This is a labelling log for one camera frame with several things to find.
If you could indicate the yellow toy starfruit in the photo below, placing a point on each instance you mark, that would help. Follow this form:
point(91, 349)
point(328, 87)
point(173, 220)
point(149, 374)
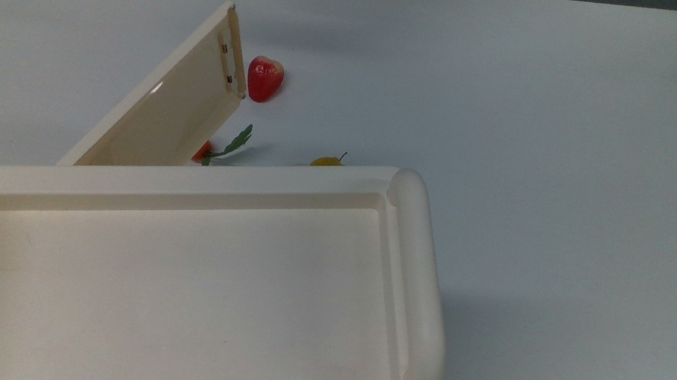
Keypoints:
point(325, 162)

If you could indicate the orange toy carrot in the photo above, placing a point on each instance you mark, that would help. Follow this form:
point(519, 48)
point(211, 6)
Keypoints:
point(234, 144)

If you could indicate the cream cabinet door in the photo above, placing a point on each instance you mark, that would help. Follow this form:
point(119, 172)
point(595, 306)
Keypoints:
point(174, 112)

